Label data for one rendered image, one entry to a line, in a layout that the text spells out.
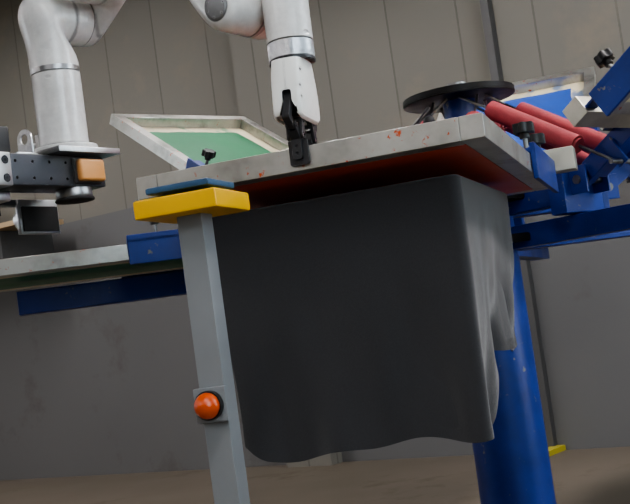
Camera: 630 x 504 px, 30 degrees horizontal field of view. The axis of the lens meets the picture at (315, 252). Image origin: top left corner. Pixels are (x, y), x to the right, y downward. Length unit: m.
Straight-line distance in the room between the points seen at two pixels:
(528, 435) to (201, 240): 1.65
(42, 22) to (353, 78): 4.01
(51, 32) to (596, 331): 3.72
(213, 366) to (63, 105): 0.78
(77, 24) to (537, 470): 1.67
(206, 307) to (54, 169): 0.64
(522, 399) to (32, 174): 1.53
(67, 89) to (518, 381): 1.48
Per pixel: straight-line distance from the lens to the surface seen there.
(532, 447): 3.18
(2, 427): 8.20
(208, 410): 1.66
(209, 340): 1.69
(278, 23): 1.88
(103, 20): 2.38
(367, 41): 6.18
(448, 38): 5.93
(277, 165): 1.86
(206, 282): 1.69
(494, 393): 1.98
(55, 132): 2.28
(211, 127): 4.32
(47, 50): 2.31
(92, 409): 7.53
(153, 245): 2.76
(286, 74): 1.85
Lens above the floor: 0.74
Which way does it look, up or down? 4 degrees up
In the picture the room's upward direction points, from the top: 8 degrees counter-clockwise
